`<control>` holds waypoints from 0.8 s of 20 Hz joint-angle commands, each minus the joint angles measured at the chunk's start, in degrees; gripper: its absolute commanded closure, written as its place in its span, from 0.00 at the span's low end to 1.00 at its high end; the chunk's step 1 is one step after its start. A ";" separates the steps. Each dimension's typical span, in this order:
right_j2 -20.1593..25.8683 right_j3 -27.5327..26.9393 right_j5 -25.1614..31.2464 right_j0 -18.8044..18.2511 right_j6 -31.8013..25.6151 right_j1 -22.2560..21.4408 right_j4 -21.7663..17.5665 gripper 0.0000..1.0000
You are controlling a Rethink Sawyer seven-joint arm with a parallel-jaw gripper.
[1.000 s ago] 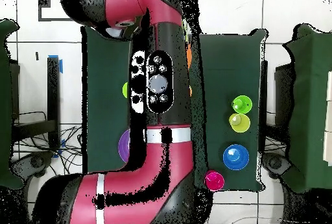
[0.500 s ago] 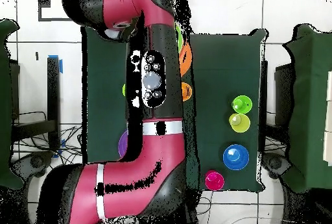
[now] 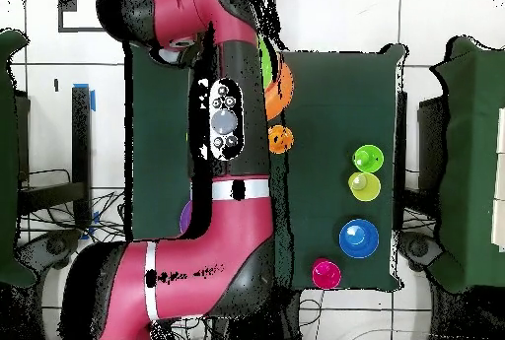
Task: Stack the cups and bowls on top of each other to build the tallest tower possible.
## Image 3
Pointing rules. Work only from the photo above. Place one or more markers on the orange cup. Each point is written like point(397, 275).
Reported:
point(282, 139)

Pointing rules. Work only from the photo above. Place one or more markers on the large orange bowl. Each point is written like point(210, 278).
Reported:
point(282, 95)

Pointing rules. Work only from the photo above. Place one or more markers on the light green bowl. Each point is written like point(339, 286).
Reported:
point(265, 64)

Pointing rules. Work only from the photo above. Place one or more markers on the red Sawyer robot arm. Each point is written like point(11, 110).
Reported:
point(236, 229)

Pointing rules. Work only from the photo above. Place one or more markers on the purple bowl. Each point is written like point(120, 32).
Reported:
point(185, 217)

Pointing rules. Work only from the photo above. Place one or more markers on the dark green table cloth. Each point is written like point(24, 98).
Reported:
point(335, 91)

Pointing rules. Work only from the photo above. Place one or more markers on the green cup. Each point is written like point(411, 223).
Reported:
point(368, 158)

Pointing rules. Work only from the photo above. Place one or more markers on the yellow cup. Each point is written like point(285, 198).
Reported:
point(369, 192)

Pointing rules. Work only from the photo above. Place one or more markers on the blue bowl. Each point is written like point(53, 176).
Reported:
point(359, 239)

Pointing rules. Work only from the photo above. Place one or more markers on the red cup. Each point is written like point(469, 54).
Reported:
point(326, 273)

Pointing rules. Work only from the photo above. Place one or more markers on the blue tape strip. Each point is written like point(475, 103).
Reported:
point(96, 217)
point(92, 101)

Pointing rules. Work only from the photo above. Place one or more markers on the black metal stand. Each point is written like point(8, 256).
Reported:
point(81, 139)

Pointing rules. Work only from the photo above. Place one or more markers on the dark office chair base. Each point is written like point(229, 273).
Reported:
point(55, 245)
point(419, 247)

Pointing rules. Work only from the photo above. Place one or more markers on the small black object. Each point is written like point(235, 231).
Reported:
point(56, 85)

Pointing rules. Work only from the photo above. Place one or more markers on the black square frame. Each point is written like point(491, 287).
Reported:
point(67, 1)

